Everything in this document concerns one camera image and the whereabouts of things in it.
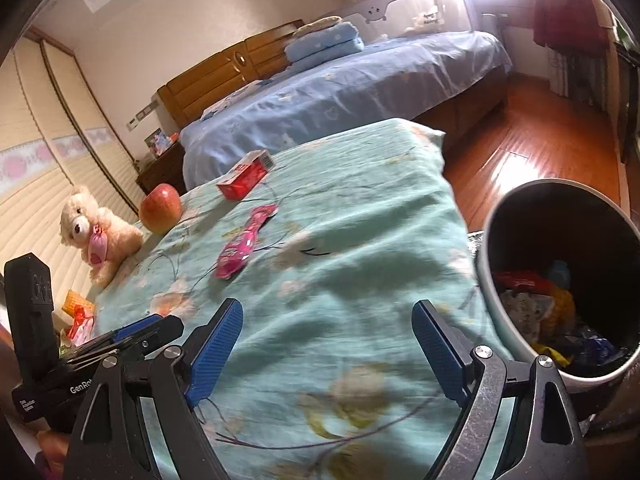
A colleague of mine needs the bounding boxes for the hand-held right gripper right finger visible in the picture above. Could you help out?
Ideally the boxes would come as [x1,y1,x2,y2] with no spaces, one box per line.
[411,300,588,480]

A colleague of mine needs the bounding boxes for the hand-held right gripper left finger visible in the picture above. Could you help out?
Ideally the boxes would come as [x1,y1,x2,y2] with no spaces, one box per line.
[64,297,245,480]

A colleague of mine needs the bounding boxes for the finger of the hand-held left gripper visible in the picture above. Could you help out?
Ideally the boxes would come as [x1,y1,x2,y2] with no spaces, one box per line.
[75,314,166,356]
[61,316,185,368]

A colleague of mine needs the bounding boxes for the grey round bin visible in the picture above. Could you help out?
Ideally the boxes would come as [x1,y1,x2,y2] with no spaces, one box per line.
[472,178,640,395]

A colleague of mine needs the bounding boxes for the white plastic wrapper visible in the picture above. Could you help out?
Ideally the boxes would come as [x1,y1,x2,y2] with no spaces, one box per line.
[500,290,553,351]

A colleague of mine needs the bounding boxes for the orange foam fruit net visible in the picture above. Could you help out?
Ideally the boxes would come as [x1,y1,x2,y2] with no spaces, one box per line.
[542,287,578,336]

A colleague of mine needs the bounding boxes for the small light blue wrapper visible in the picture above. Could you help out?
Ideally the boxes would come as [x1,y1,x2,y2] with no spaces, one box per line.
[545,260,572,288]

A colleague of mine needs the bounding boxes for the person's left hand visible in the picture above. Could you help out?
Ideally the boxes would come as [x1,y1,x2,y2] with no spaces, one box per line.
[37,430,71,480]

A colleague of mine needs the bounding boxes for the yellow snack packet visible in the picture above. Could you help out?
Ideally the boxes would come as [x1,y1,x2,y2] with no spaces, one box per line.
[61,289,96,316]

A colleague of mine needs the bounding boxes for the red and white packet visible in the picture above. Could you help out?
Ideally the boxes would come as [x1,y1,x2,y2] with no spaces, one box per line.
[65,305,98,346]

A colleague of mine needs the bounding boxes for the pink snack wrapper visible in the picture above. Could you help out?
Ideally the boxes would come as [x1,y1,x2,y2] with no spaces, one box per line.
[215,204,279,280]

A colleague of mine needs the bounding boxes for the yellow plastic wrapper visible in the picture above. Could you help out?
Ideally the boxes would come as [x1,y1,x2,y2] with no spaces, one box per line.
[530,342,573,366]

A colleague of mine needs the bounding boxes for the cream teddy bear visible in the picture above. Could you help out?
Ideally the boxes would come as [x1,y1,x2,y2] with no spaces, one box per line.
[60,185,145,288]

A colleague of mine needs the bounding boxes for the silver foil bag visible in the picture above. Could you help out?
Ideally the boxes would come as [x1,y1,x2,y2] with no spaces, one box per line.
[465,230,491,266]

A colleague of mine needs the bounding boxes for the red apple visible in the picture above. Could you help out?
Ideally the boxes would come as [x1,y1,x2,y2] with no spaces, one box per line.
[139,183,182,235]

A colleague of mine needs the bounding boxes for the teal floral blanket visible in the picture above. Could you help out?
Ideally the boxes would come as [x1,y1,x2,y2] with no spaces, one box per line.
[92,117,516,480]

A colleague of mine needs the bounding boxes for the dark wooden nightstand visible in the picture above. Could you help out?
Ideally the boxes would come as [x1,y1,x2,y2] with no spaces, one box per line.
[136,140,187,196]

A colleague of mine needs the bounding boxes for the red cardboard box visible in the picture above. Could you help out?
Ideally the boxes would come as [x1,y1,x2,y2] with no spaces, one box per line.
[216,150,276,202]

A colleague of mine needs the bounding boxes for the white sliding wardrobe doors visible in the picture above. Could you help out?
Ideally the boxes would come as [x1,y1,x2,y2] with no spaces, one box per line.
[0,35,146,281]

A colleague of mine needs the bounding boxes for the wooden headboard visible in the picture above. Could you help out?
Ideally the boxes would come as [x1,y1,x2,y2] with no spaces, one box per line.
[157,19,306,133]

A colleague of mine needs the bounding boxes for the bed with blue sheet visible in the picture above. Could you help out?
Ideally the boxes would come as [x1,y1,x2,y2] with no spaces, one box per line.
[181,30,513,193]

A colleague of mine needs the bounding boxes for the black television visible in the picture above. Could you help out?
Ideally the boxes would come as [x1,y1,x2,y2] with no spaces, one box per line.
[612,35,640,166]

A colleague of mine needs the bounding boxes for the patterned curtain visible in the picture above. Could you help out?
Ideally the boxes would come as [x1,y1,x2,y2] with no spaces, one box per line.
[547,47,616,113]

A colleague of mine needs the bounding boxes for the folded blue quilt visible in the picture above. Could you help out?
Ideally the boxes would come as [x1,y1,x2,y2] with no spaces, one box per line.
[285,22,366,68]

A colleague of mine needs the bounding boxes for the small white plush toy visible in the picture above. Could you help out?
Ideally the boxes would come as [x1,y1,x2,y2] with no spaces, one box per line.
[405,5,443,36]

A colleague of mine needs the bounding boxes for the beige pillow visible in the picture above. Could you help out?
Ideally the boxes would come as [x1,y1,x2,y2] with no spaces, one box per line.
[292,15,343,36]

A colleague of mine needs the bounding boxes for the grey-blue headboard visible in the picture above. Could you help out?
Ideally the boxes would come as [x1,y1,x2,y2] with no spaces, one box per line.
[325,0,476,43]

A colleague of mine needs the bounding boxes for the dark red hanging garment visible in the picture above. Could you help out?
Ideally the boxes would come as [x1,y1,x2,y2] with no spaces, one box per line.
[532,0,608,56]

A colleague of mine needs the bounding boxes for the photo frame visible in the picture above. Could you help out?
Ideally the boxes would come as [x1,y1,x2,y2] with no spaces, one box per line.
[144,127,171,156]

